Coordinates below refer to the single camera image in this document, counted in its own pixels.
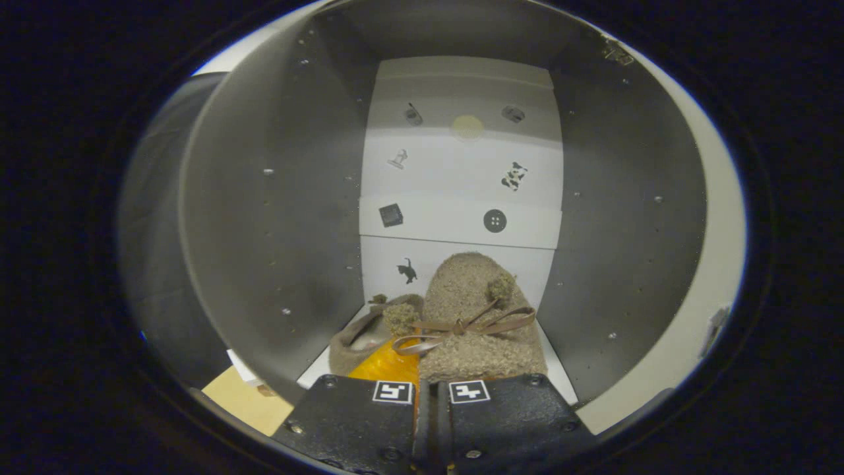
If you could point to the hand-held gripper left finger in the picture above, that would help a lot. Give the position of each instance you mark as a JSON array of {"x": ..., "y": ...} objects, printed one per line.
[{"x": 349, "y": 422}]

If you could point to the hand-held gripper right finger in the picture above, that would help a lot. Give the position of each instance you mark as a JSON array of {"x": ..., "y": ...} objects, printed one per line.
[{"x": 514, "y": 415}]

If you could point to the brown fuzzy shoe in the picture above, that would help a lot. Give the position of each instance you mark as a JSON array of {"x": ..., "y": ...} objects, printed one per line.
[
  {"x": 468, "y": 290},
  {"x": 349, "y": 353}
]

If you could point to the brown book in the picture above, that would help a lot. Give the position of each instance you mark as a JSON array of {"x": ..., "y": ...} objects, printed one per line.
[{"x": 266, "y": 391}]

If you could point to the grey shoe cabinet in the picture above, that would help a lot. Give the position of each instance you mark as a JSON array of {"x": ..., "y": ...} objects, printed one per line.
[{"x": 277, "y": 218}]

